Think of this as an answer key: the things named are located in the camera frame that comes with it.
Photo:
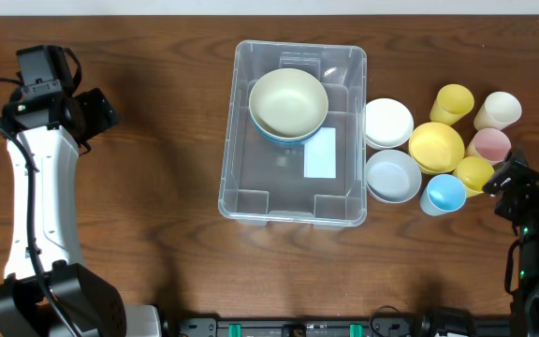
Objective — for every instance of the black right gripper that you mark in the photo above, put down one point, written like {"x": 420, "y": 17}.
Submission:
{"x": 511, "y": 176}

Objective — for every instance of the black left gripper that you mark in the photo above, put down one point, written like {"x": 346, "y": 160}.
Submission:
{"x": 99, "y": 110}

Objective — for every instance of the cream beige bowl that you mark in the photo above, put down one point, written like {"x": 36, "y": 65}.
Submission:
{"x": 288, "y": 103}

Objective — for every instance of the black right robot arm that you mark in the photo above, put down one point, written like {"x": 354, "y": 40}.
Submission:
{"x": 522, "y": 274}

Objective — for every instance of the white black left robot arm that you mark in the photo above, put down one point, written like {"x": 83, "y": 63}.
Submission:
{"x": 47, "y": 289}

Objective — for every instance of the clear plastic storage container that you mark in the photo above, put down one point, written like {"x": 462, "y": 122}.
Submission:
{"x": 263, "y": 182}

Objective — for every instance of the pink cup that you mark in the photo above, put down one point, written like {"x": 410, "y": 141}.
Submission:
{"x": 491, "y": 144}

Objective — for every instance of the yellow cup near gripper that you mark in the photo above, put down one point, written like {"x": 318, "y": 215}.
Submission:
{"x": 474, "y": 172}

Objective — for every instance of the cream white cup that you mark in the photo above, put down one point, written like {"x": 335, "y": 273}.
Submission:
{"x": 499, "y": 110}

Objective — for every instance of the light blue cup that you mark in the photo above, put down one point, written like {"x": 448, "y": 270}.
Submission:
{"x": 443, "y": 194}

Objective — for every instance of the yellow bowl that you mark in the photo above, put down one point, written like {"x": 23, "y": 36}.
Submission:
{"x": 437, "y": 148}

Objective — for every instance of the yellow cup upright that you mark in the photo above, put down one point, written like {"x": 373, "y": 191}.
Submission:
{"x": 452, "y": 102}

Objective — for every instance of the light grey bowl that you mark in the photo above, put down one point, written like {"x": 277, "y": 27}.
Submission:
{"x": 392, "y": 176}

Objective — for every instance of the white bowl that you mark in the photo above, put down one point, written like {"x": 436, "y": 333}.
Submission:
{"x": 388, "y": 123}

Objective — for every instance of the white paper label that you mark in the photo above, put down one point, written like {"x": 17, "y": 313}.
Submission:
{"x": 320, "y": 155}

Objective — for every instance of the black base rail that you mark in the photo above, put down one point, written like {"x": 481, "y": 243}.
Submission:
{"x": 386, "y": 321}

